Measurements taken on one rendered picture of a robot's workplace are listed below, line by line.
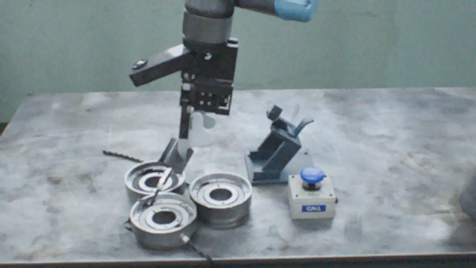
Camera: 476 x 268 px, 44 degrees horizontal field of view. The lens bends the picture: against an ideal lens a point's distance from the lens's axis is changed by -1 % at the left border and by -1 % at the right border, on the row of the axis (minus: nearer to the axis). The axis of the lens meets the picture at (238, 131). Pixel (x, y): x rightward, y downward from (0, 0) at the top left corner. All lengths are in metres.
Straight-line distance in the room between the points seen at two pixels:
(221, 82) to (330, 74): 1.80
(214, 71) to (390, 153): 0.44
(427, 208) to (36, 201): 0.68
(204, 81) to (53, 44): 1.82
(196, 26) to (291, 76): 1.82
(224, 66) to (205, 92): 0.05
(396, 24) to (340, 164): 1.59
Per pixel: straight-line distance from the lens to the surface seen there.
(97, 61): 2.69
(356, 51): 2.70
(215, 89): 0.93
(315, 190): 1.00
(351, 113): 1.35
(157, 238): 0.93
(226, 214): 0.98
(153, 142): 1.23
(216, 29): 0.89
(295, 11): 0.84
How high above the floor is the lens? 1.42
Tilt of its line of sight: 29 degrees down
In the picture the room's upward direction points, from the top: straight up
